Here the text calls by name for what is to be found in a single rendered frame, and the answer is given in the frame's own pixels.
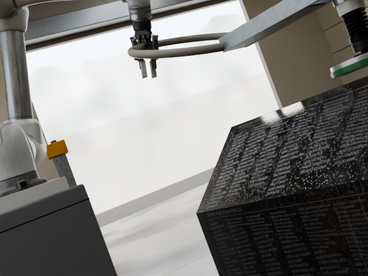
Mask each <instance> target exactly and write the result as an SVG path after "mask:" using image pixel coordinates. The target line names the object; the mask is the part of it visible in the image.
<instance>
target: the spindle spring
mask: <svg viewBox="0 0 368 276"><path fill-rule="evenodd" d="M355 10H356V9H355ZM364 10H365V8H361V9H358V10H356V11H354V10H352V11H354V12H352V11H350V12H352V13H350V12H348V13H350V14H348V13H346V14H344V15H343V16H342V18H343V21H344V24H345V25H346V28H347V32H348V35H349V36H350V37H349V38H351V37H353V36H355V35H357V34H359V33H362V32H364V31H367V30H368V27H367V26H368V19H366V18H368V16H367V15H366V12H365V11H364ZM359 12H360V13H359ZM357 13H359V14H357ZM347 14H348V15H347ZM355 14H357V15H355ZM353 15H355V16H353ZM351 16H352V17H351ZM360 16H362V17H360ZM349 17H351V18H349ZM358 17H359V18H358ZM348 18H349V19H348ZM356 18H357V19H356ZM354 19H355V20H354ZM352 20H353V21H352ZM360 20H363V21H360ZM350 21H351V22H350ZM358 21H360V22H358ZM356 22H358V23H356ZM354 23H356V24H354ZM364 23H365V24H364ZM352 24H354V25H352ZM361 24H363V25H361ZM351 25H352V26H351ZM359 25H361V26H359ZM357 26H359V27H357ZM355 27H357V28H355ZM364 27H366V28H364ZM353 28H355V29H353ZM362 28H364V29H362ZM360 29H362V30H360ZM358 30H360V31H358ZM356 31H358V32H356ZM354 32H356V33H354Z"/></svg>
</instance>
